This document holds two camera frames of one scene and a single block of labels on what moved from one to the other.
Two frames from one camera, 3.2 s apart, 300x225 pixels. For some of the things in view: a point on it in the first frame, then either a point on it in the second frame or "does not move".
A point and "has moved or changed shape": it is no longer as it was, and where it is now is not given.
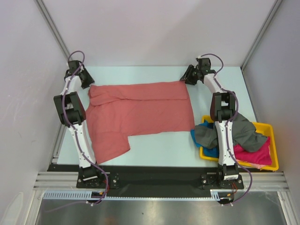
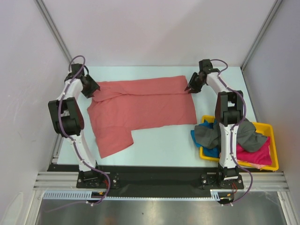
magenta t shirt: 262,155 does not move
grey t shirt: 245,136 does not move
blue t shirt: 213,152 does not move
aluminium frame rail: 54,180 does not move
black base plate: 155,177 does not move
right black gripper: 187,75 to 196,89
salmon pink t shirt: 115,111 has moved or changed shape
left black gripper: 89,79 to 93,87
